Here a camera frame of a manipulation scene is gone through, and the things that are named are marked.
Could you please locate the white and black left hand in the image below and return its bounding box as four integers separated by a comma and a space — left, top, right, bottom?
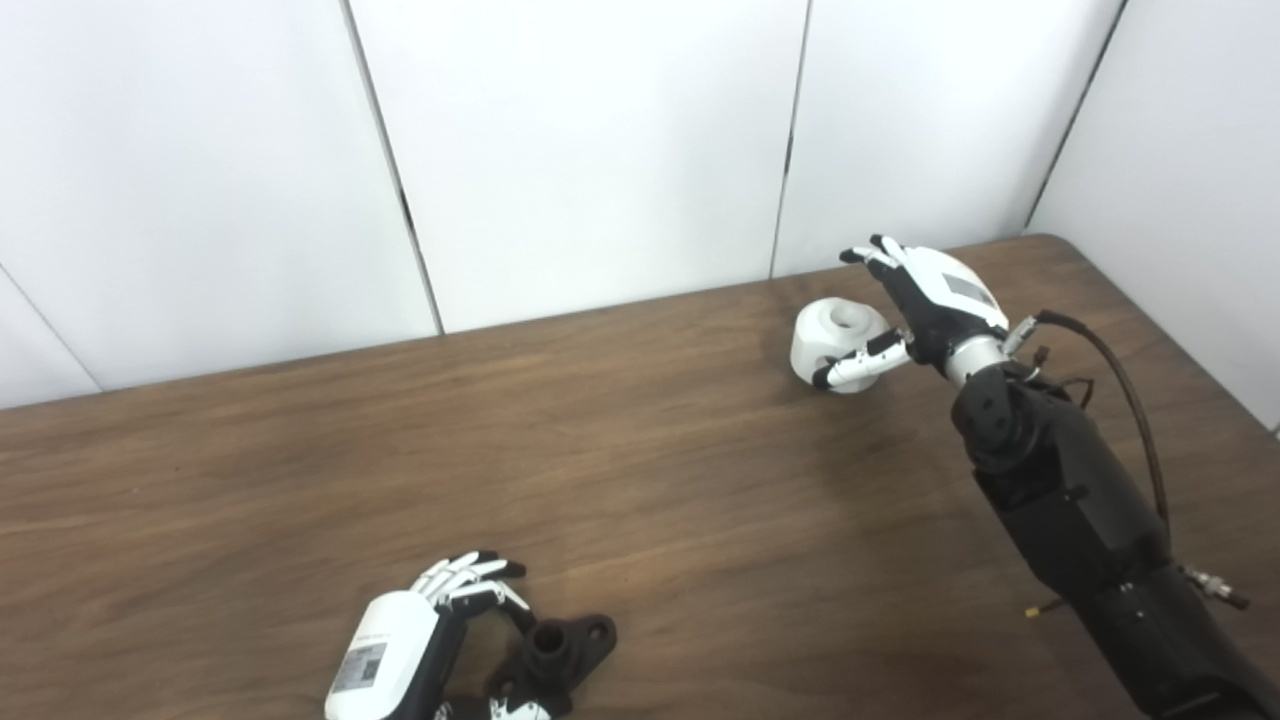
324, 550, 556, 720

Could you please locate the white and black right hand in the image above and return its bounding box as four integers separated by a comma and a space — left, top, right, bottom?
812, 235, 1013, 393

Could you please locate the round white piece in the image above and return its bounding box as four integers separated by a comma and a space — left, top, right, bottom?
790, 299, 894, 395

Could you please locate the black flanged holder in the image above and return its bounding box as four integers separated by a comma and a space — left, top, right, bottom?
487, 614, 618, 719

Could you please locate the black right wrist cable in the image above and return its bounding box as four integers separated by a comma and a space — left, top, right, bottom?
1005, 310, 1173, 546

